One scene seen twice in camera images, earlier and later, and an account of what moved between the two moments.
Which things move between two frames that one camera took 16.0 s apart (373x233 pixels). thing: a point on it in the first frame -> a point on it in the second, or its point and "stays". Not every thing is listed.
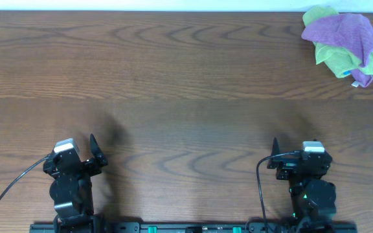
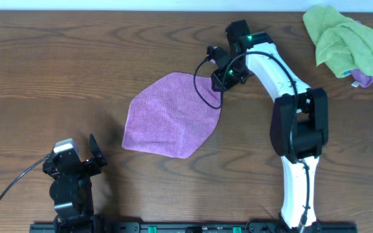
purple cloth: x=352 y=32 -> x=173 y=116
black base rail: x=198 y=227 stays
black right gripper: x=286 y=167 -> x=217 y=76
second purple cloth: x=364 y=79 stays
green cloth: x=339 y=60 stays
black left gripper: x=87 y=165 stays
